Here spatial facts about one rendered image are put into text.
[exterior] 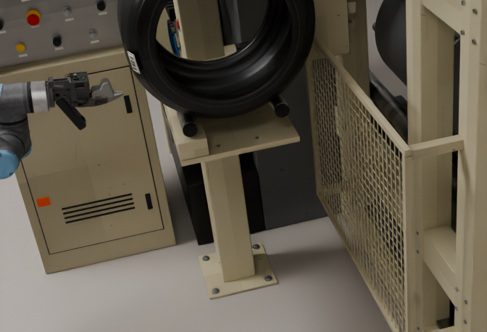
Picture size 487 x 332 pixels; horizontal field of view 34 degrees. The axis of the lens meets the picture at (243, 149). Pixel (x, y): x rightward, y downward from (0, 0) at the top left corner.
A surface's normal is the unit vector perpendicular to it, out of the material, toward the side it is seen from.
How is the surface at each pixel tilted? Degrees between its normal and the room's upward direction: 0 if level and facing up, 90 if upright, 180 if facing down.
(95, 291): 0
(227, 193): 90
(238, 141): 0
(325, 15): 90
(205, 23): 90
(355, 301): 0
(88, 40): 90
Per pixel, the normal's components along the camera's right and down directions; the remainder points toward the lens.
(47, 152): 0.22, 0.48
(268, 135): -0.11, -0.85
